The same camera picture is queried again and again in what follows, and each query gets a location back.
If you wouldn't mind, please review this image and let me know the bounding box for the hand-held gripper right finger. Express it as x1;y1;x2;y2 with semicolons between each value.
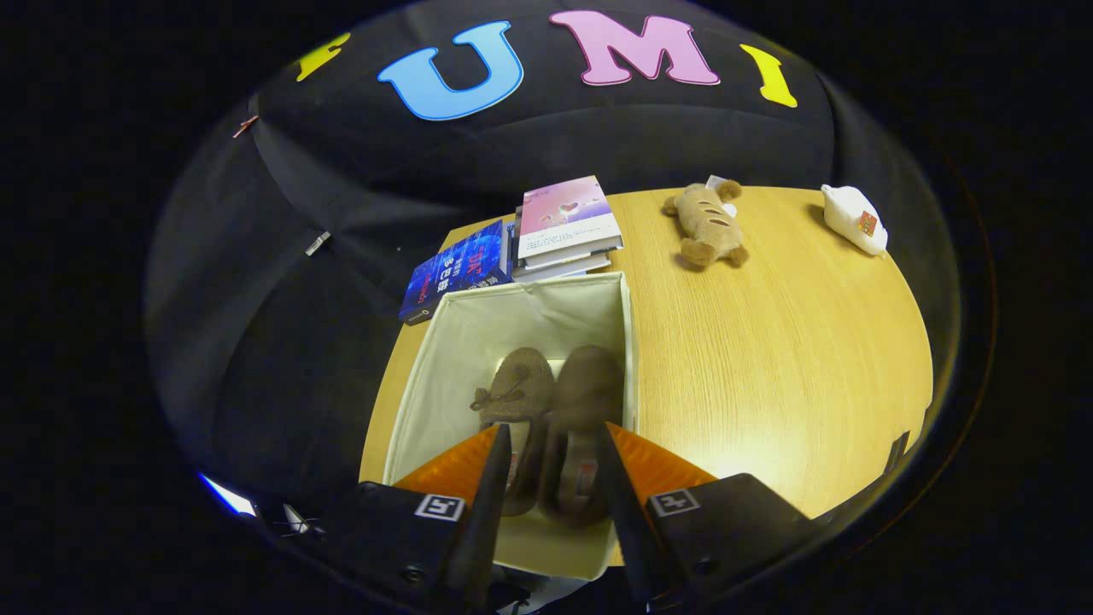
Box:
598;421;812;612

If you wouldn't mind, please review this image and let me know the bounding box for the lit computer monitor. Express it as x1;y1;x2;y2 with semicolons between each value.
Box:
198;472;259;519

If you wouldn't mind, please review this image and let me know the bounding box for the brown fuzzy slipper shoe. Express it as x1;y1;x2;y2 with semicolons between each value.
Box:
538;344;626;526
471;347;558;518

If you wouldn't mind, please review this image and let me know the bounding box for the brown bread plush toy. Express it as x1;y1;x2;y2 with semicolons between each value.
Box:
663;175;751;272

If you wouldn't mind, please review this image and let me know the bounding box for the pink cover book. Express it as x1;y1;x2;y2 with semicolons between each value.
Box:
517;175;625;261

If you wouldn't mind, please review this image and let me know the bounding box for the white plush toy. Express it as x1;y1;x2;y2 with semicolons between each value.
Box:
821;184;890;257

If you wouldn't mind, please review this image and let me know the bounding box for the dark blue book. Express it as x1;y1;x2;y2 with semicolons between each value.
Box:
398;219;513;326

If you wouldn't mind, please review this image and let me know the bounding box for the beige fabric storage box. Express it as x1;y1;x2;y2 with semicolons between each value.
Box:
382;271;640;582

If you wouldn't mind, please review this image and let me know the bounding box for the black backdrop cloth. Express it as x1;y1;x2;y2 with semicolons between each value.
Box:
145;0;961;530

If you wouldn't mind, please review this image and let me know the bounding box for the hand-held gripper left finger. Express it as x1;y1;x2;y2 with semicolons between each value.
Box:
320;423;513;612

